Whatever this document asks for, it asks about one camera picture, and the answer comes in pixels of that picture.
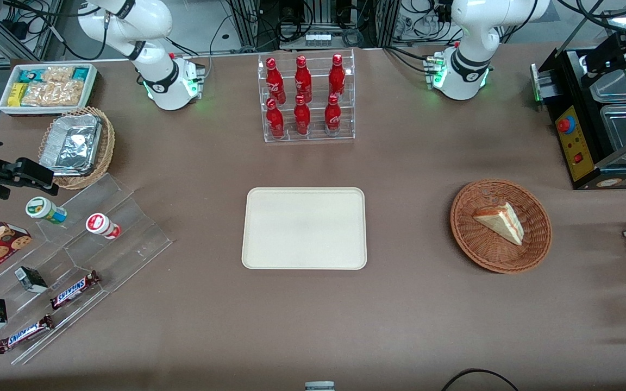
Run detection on large clear cracker bag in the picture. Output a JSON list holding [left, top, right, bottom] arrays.
[[21, 80, 84, 108]]

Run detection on black cable loop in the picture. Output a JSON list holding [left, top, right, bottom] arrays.
[[441, 368, 521, 391]]

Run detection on red label yogurt cup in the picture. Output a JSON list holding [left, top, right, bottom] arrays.
[[85, 213, 122, 241]]

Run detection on white plastic snack bin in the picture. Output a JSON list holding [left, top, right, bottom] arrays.
[[0, 62, 99, 117]]

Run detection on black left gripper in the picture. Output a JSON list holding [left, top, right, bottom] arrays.
[[585, 30, 626, 91]]

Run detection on clear acrylic stepped display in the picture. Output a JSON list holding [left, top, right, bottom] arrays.
[[0, 173, 174, 366]]

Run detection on black machine with yellow panel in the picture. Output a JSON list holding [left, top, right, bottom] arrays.
[[530, 11, 626, 191]]

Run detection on cream rectangular tray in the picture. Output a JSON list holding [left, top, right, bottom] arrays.
[[241, 187, 368, 270]]

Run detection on red cola bottle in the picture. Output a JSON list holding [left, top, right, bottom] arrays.
[[265, 58, 286, 105], [293, 94, 312, 136], [294, 55, 313, 104], [265, 98, 286, 140], [324, 93, 342, 135], [328, 53, 347, 99]]

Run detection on triangular sandwich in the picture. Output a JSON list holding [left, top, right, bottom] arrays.
[[472, 201, 525, 247]]

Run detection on Snickers chocolate bar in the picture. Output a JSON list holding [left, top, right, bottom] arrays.
[[0, 314, 55, 355], [49, 270, 101, 311]]

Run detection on green label yogurt cup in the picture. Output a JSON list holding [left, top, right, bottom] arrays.
[[25, 197, 68, 225]]

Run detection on small black box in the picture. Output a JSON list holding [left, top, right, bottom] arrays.
[[14, 266, 49, 294]]

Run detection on small clear cracker bag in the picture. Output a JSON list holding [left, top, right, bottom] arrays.
[[41, 66, 75, 85]]

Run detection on yellow snack packet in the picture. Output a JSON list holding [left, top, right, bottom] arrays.
[[8, 82, 29, 108]]

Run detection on brown round wicker basket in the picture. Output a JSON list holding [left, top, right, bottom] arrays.
[[450, 179, 553, 274]]

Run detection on aluminium foil tray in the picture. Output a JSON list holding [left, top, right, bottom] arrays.
[[39, 113, 103, 178]]

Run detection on light wicker basket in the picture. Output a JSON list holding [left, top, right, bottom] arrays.
[[38, 106, 116, 191]]

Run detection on clear acrylic bottle rack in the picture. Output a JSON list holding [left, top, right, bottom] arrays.
[[257, 48, 356, 144]]

